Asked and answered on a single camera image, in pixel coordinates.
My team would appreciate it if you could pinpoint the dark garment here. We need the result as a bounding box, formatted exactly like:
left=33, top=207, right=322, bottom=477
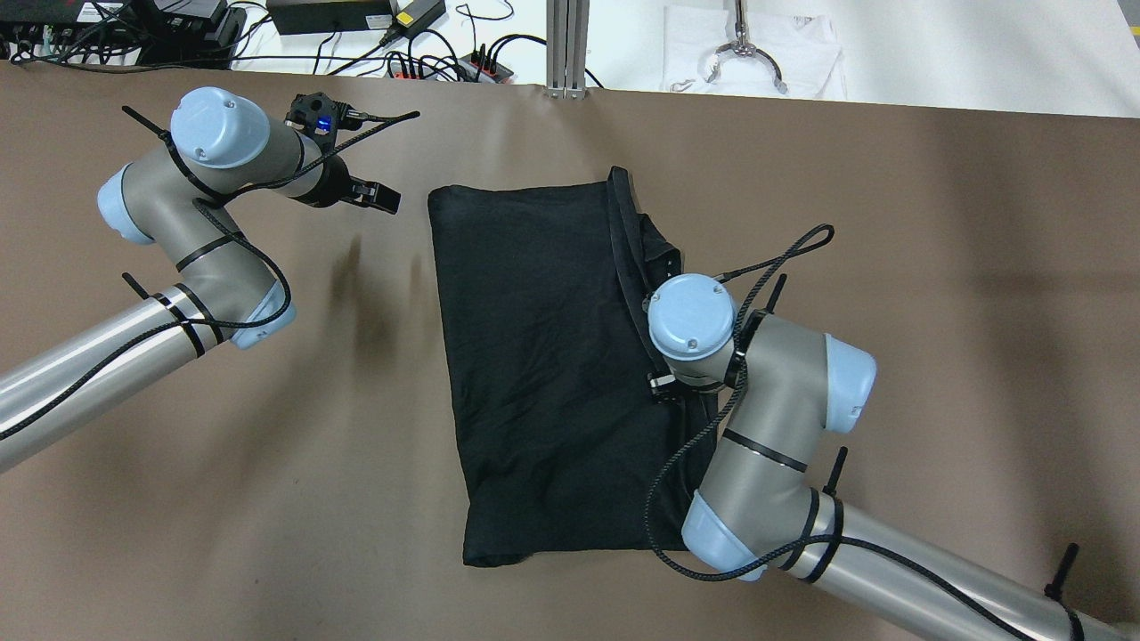
left=428, top=167, right=716, bottom=568

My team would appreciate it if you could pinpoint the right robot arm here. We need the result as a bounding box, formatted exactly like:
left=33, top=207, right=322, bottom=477
left=648, top=273, right=1137, bottom=640

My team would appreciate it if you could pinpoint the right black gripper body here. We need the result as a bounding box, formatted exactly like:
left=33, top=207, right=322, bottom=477
left=648, top=373, right=679, bottom=404

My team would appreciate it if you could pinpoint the aluminium frame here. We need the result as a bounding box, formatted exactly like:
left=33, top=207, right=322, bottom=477
left=545, top=0, right=591, bottom=99

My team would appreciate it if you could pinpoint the metal claw tool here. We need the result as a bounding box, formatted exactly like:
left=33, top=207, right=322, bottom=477
left=705, top=1, right=787, bottom=96

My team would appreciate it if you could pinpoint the black power supply box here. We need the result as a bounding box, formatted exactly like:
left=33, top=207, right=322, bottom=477
left=264, top=1, right=398, bottom=36

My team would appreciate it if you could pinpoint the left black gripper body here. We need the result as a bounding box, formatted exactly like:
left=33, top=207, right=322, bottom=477
left=285, top=94, right=367, bottom=206

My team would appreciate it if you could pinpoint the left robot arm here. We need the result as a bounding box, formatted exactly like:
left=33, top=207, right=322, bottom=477
left=3, top=86, right=407, bottom=470

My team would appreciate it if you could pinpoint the red black power strip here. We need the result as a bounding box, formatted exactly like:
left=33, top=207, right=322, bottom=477
left=459, top=49, right=516, bottom=86

